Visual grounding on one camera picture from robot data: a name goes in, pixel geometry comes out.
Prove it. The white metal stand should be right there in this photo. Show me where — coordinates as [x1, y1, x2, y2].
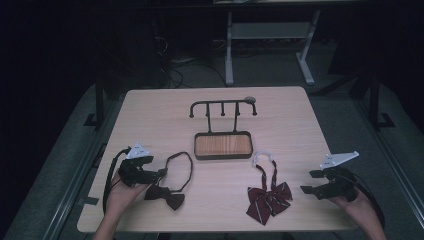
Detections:
[224, 9, 322, 87]

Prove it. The bundle of floor cables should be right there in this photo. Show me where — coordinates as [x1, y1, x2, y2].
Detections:
[151, 31, 228, 90]

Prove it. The black hook rack wooden base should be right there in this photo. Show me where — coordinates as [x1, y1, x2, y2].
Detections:
[188, 96, 259, 162]

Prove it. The black metal stand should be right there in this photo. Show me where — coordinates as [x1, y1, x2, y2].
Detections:
[82, 74, 108, 132]
[367, 68, 397, 130]

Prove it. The person's left hand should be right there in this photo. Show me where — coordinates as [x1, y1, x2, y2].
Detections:
[105, 173, 150, 215]

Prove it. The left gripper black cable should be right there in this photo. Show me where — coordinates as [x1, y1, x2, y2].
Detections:
[102, 147, 132, 214]

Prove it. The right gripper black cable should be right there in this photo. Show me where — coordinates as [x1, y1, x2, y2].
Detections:
[344, 169, 387, 230]

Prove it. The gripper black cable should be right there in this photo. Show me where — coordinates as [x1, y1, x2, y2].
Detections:
[344, 169, 387, 230]
[102, 147, 132, 214]

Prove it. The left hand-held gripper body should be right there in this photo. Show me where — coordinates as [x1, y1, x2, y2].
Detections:
[117, 142, 156, 188]

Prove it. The dark maroon bow tie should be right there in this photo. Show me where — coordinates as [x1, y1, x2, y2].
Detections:
[143, 151, 195, 212]

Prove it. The person's right hand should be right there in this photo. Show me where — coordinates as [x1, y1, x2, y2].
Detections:
[327, 188, 378, 223]

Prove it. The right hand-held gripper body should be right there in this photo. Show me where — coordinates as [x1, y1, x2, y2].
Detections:
[312, 150, 361, 203]

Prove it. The striped maroon bow tie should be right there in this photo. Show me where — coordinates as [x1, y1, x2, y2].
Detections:
[245, 150, 294, 227]

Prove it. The grey tape strip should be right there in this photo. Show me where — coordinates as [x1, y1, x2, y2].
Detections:
[77, 196, 100, 207]

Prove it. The metal floor rail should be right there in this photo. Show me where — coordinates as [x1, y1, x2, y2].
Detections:
[351, 98, 424, 219]
[41, 94, 126, 240]

